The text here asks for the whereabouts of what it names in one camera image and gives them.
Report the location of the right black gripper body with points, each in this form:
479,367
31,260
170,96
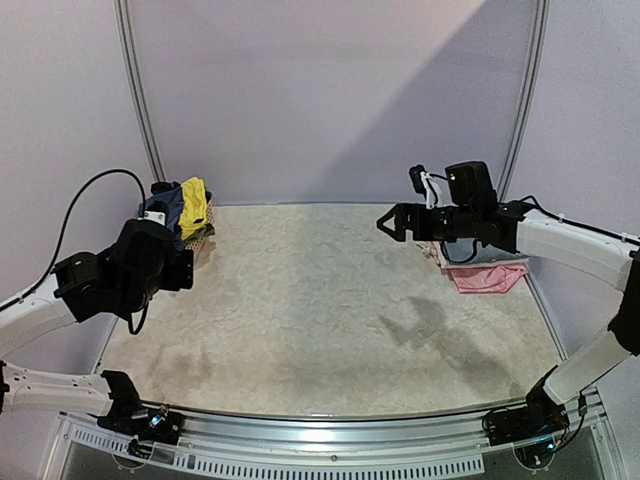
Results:
410,223

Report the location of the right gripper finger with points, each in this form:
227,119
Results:
398,214
397,232

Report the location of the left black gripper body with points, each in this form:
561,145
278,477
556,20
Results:
181,271

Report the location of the grey blue button shirt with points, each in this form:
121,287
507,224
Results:
465,245

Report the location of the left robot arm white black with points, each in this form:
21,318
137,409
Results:
121,280

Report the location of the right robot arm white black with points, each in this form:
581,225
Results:
524,227

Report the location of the pink plastic laundry basket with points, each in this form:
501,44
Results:
198,247

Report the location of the white folded shirt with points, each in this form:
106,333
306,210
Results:
486,257

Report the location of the yellow garment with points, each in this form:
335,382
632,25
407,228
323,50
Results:
195,205

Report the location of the pink folded garment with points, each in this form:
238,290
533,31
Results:
489,280

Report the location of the navy blue garment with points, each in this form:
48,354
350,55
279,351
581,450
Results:
166,198

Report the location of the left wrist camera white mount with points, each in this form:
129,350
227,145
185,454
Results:
155,212

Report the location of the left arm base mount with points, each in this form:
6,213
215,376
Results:
127,415

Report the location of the aluminium front rail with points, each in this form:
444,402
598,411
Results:
450,445

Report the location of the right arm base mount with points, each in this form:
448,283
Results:
527,430

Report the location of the right aluminium corner post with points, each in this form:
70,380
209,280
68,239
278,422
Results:
526,95

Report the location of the aluminium corner post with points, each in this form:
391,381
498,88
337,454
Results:
526,95
124,22

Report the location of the left aluminium corner post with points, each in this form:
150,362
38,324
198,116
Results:
124,22

